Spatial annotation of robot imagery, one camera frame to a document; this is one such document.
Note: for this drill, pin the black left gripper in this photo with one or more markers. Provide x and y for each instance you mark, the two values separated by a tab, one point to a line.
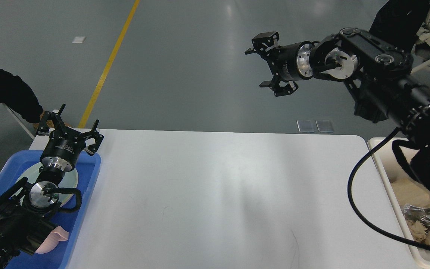
60	152

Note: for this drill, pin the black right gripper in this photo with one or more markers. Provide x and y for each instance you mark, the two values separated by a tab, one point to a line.
292	61

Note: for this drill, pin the pink mug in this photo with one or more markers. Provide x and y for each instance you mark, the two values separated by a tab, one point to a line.
57	235

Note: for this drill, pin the large brown paper bag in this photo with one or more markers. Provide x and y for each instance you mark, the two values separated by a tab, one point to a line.
409	192

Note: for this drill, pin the silver foil bag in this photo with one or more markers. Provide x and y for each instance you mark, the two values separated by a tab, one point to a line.
413	213

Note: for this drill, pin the paper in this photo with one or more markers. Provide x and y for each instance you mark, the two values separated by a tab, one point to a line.
418	230

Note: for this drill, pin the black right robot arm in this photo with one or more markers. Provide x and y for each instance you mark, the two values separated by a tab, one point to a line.
377	75

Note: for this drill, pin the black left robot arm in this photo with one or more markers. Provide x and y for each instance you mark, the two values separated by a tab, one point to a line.
44	196

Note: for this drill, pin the left clear floor plate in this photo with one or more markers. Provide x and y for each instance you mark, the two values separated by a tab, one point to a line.
305	126

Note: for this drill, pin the clear floor plate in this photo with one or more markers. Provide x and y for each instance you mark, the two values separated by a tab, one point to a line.
324	126
305	126

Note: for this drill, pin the right clear floor plate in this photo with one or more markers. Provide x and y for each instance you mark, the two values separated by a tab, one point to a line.
324	126

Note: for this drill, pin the person in black left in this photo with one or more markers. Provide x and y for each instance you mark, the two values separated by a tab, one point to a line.
18	95

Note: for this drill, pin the white floor tag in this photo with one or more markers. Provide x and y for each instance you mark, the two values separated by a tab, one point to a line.
78	40

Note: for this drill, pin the black jacket on chair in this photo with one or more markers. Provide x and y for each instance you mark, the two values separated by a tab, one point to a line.
398	22

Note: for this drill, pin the beige plastic bin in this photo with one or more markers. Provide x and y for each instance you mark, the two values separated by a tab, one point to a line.
390	171

